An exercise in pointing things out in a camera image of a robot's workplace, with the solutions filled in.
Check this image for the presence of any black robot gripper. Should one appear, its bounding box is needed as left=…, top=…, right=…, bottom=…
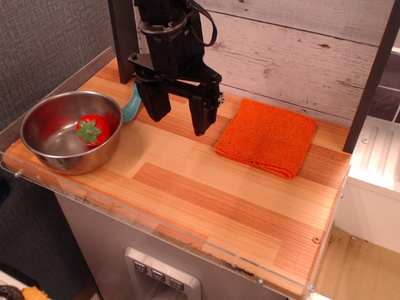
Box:
left=129, top=29, right=223, bottom=136

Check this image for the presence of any red toy strawberry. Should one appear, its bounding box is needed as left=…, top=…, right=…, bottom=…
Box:
left=76, top=114, right=111, bottom=147

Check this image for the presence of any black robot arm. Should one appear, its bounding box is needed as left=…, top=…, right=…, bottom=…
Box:
left=129, top=1, right=224, bottom=136

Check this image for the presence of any orange folded towel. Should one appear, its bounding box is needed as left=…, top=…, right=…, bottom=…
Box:
left=215, top=99, right=316, bottom=179

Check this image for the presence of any teal dish brush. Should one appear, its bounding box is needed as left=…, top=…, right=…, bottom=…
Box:
left=122, top=82, right=141, bottom=123

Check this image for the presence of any stainless steel bowl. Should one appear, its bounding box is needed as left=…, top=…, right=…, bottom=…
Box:
left=20, top=91, right=123, bottom=175

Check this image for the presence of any grey toy fridge cabinet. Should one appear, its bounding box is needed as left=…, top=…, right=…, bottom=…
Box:
left=56, top=195, right=285, bottom=299

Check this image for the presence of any silver dispenser panel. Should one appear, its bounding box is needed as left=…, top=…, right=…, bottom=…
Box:
left=124, top=247, right=202, bottom=299

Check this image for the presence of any white toy sink unit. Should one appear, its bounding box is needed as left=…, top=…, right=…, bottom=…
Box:
left=332, top=46, right=400, bottom=254

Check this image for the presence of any yellow object bottom left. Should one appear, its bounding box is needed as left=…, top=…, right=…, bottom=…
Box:
left=21, top=286, right=49, bottom=300

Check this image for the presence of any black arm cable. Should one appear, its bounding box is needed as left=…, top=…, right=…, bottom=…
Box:
left=187, top=0, right=218, bottom=48

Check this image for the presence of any dark left post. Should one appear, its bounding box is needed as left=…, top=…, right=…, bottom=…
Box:
left=107, top=0, right=139, bottom=84

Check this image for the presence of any dark post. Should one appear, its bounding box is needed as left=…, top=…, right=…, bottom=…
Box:
left=342, top=0, right=399, bottom=154
left=107, top=0, right=139, bottom=84

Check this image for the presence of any clear acrylic guard rail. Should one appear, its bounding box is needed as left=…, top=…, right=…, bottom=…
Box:
left=4, top=144, right=350, bottom=299

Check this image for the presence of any dark right post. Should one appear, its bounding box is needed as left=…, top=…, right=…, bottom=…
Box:
left=342, top=0, right=399, bottom=154

